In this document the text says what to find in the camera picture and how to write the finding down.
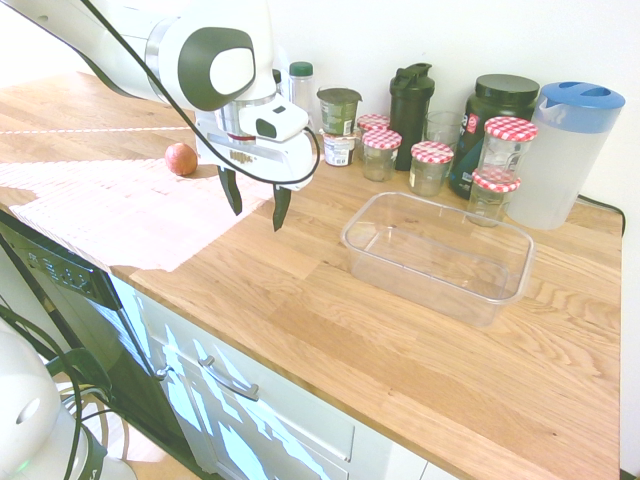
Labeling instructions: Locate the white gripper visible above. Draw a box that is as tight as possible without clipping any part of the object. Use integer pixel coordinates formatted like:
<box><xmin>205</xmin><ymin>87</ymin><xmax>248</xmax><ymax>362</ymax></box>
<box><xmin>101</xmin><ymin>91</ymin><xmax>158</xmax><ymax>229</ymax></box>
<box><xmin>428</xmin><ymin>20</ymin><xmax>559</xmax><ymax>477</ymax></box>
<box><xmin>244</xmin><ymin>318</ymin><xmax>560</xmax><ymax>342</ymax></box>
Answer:
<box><xmin>194</xmin><ymin>113</ymin><xmax>318</xmax><ymax>233</ymax></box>

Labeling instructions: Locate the red apple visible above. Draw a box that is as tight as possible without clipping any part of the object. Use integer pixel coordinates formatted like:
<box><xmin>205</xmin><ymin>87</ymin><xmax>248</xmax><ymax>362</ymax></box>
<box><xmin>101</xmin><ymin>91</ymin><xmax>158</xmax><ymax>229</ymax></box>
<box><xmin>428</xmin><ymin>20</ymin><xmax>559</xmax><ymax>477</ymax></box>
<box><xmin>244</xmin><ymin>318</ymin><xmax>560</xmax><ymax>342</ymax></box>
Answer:
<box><xmin>164</xmin><ymin>142</ymin><xmax>199</xmax><ymax>177</ymax></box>

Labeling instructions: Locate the clear plastic rectangular container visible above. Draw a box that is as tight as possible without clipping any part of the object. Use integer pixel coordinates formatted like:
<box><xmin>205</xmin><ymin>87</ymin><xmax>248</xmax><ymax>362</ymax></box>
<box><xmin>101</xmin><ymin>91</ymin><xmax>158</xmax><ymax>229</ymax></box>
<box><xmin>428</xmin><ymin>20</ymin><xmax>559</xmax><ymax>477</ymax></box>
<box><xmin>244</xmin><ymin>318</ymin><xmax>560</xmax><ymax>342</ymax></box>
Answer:
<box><xmin>340</xmin><ymin>191</ymin><xmax>537</xmax><ymax>329</ymax></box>

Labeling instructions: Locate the white yogurt cup red label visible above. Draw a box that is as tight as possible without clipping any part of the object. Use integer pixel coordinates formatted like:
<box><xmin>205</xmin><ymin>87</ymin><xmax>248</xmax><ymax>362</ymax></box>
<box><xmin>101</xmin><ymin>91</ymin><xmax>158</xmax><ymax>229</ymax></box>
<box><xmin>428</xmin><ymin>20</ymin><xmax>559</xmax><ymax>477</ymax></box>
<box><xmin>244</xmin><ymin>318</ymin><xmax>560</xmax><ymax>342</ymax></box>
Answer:
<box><xmin>321</xmin><ymin>130</ymin><xmax>362</xmax><ymax>167</ymax></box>

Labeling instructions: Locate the clear bottle green cap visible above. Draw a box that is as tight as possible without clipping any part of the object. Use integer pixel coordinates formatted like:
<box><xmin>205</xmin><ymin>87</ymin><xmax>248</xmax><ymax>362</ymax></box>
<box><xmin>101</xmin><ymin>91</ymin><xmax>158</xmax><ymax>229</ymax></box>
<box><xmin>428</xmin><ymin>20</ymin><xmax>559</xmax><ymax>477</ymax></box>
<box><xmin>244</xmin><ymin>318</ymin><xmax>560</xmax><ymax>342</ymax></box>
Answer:
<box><xmin>288</xmin><ymin>61</ymin><xmax>317</xmax><ymax>132</ymax></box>

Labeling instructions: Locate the green cup dark lid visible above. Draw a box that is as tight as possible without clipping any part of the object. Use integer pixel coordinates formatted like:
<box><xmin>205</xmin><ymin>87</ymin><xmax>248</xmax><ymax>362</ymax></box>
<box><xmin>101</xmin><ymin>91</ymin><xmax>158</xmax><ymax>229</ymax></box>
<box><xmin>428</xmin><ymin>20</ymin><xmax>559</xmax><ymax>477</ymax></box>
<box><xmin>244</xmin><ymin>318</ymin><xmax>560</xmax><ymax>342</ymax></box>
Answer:
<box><xmin>316</xmin><ymin>86</ymin><xmax>363</xmax><ymax>138</ymax></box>

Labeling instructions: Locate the small jar red gingham lid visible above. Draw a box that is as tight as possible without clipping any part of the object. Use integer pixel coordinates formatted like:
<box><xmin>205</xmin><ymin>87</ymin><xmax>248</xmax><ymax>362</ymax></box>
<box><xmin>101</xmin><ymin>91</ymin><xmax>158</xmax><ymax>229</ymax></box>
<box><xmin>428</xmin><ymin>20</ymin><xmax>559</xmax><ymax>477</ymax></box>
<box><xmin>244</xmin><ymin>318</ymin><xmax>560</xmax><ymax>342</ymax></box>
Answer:
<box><xmin>360</xmin><ymin>129</ymin><xmax>404</xmax><ymax>183</ymax></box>
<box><xmin>356</xmin><ymin>113</ymin><xmax>392</xmax><ymax>162</ymax></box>
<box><xmin>408</xmin><ymin>140</ymin><xmax>455</xmax><ymax>197</ymax></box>

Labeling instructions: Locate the black shaker bottle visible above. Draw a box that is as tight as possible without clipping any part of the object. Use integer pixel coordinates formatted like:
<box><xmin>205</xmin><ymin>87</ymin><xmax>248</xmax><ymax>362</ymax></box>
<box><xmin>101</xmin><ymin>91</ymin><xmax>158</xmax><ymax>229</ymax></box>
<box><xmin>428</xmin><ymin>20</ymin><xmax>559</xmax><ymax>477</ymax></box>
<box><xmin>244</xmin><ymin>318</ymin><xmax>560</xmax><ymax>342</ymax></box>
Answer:
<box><xmin>389</xmin><ymin>62</ymin><xmax>434</xmax><ymax>172</ymax></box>

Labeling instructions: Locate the black dishwasher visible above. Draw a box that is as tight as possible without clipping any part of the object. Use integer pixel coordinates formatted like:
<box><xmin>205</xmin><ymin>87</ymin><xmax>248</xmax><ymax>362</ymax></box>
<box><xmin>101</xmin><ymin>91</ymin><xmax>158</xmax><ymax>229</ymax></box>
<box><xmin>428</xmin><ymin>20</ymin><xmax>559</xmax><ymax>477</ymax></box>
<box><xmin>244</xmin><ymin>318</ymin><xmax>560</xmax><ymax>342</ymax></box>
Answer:
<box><xmin>0</xmin><ymin>209</ymin><xmax>187</xmax><ymax>454</ymax></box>

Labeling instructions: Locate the clear glass tumbler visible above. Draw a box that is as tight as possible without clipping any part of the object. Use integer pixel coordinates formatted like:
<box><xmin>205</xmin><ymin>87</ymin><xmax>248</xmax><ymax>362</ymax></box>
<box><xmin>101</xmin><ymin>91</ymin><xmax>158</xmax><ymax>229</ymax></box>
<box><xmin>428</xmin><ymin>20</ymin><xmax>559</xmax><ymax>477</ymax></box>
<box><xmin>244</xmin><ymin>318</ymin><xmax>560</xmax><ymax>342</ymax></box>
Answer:
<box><xmin>424</xmin><ymin>110</ymin><xmax>467</xmax><ymax>152</ymax></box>

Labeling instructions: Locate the white drawer front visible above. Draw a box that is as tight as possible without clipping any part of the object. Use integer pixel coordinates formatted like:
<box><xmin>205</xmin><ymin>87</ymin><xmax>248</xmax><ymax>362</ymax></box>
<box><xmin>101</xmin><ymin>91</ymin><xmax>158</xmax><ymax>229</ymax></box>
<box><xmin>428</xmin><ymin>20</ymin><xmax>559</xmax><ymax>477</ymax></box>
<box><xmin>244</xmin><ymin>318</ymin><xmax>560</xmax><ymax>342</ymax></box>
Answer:
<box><xmin>134</xmin><ymin>289</ymin><xmax>357</xmax><ymax>464</ymax></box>

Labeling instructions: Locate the faceted jar red gingham lid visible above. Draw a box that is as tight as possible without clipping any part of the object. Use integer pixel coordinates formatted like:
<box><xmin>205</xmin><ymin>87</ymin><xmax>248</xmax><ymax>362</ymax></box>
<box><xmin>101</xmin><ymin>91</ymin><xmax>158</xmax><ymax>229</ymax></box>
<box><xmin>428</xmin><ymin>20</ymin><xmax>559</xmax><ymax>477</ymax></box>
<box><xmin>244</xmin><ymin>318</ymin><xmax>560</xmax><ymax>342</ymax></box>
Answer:
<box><xmin>467</xmin><ymin>169</ymin><xmax>522</xmax><ymax>229</ymax></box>

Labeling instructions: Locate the tall jar red gingham lid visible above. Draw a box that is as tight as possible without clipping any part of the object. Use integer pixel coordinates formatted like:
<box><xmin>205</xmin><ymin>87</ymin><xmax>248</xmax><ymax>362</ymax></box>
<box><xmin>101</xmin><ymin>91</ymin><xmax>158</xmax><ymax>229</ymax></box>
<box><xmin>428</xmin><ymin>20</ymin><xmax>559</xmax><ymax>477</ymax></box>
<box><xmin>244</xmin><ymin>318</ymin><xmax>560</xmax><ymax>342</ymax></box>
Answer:
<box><xmin>478</xmin><ymin>116</ymin><xmax>540</xmax><ymax>185</ymax></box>

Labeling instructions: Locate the black protein powder tub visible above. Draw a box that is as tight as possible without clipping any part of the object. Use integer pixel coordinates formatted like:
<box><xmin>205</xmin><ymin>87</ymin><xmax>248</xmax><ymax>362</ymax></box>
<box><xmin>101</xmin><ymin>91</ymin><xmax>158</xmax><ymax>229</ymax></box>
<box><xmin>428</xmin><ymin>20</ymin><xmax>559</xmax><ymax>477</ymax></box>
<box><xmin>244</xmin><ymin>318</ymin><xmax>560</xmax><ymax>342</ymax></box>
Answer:
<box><xmin>448</xmin><ymin>73</ymin><xmax>542</xmax><ymax>201</ymax></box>

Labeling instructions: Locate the frosted pitcher light blue lid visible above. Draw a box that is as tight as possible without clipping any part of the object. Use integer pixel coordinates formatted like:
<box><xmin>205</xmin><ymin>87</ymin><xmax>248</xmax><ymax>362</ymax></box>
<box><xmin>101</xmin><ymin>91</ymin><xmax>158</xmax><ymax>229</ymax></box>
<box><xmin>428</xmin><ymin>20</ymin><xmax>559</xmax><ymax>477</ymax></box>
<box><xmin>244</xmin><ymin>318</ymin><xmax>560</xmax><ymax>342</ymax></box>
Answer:
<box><xmin>504</xmin><ymin>81</ymin><xmax>627</xmax><ymax>231</ymax></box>

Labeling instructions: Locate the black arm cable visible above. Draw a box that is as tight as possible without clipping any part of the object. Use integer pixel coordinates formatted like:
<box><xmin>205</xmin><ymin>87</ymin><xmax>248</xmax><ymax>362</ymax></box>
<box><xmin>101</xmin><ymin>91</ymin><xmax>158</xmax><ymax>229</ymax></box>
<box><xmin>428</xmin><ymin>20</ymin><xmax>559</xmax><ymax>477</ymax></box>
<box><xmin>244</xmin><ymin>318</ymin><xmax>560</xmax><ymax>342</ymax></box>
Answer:
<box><xmin>82</xmin><ymin>0</ymin><xmax>322</xmax><ymax>184</ymax></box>

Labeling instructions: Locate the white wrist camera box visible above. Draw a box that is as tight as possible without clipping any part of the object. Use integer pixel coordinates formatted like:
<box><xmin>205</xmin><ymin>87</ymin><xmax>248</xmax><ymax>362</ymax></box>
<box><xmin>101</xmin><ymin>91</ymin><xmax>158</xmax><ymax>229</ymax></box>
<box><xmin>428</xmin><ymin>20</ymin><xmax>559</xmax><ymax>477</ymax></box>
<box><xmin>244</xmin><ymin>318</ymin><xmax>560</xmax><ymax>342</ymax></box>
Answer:
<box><xmin>238</xmin><ymin>102</ymin><xmax>310</xmax><ymax>143</ymax></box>

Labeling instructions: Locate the silver drawer handle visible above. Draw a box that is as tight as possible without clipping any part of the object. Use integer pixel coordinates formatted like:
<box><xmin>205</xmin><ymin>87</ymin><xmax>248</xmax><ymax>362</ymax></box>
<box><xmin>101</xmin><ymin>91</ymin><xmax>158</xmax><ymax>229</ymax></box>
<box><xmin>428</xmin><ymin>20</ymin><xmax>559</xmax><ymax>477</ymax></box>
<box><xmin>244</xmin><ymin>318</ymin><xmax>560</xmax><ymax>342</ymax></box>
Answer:
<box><xmin>197</xmin><ymin>355</ymin><xmax>261</xmax><ymax>403</ymax></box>

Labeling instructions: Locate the black base cable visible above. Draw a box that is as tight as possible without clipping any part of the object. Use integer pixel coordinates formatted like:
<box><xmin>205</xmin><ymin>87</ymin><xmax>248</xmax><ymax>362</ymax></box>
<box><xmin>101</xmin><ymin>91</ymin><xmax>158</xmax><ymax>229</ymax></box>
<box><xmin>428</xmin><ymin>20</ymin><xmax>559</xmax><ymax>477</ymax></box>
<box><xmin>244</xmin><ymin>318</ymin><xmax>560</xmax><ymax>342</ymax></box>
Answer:
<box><xmin>0</xmin><ymin>294</ymin><xmax>119</xmax><ymax>480</ymax></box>

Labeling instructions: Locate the black power cable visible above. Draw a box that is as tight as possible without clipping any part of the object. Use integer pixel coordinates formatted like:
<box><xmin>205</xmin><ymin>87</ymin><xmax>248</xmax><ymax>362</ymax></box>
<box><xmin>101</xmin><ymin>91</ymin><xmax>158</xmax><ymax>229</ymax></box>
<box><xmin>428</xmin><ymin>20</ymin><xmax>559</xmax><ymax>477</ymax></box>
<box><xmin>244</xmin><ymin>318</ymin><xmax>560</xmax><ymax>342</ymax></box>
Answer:
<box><xmin>577</xmin><ymin>194</ymin><xmax>629</xmax><ymax>236</ymax></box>

